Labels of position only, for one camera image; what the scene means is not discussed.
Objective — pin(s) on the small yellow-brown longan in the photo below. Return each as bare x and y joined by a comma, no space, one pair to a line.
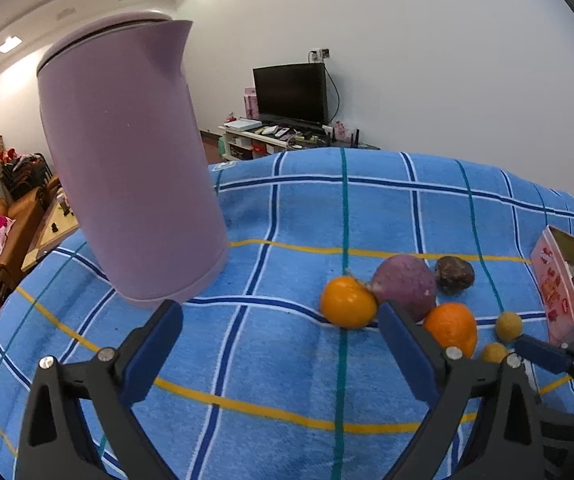
494,352
508,325

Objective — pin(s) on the wall socket with plugs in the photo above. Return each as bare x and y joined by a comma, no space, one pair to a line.
318,54

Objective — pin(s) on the purple round fruit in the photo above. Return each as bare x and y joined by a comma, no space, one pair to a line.
404,280

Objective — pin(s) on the pink floral ornament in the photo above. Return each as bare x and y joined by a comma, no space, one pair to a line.
339,129

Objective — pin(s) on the smooth orange with stem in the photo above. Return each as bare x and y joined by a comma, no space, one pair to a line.
348,302

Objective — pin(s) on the purple electric kettle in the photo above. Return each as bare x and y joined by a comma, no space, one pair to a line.
132,160

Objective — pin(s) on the stacked dark chairs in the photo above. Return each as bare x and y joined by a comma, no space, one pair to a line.
24,175

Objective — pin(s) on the white television stand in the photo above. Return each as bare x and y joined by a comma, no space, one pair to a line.
247,147

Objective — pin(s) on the pink tall box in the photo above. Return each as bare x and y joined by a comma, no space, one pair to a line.
250,104

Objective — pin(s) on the brown leather armchair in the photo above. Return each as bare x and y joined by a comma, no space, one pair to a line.
52,187

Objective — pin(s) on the rough-skinned orange mandarin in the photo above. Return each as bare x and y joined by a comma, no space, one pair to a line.
454,327

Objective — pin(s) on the black router with antennas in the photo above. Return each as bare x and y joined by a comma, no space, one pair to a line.
349,142

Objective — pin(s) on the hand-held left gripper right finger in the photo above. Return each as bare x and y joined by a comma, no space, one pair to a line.
407,355

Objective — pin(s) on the blue plaid blanket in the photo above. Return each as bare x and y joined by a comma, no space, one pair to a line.
277,270

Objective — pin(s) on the black flat television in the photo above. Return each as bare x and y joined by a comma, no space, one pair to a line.
291,92

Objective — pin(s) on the brown leather sofa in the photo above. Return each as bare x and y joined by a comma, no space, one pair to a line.
17,220

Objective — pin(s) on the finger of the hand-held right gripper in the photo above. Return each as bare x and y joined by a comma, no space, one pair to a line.
542,352

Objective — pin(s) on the wooden coffee table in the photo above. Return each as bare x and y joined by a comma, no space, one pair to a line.
49,235

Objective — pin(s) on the dark brown passion fruit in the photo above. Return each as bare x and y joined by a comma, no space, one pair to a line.
454,274

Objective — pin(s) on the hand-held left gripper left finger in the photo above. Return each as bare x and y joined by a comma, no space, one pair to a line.
152,355

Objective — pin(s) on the pink metal tin box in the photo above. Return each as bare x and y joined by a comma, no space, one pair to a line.
549,280

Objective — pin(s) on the white set-top box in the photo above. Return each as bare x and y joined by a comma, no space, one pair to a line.
243,124

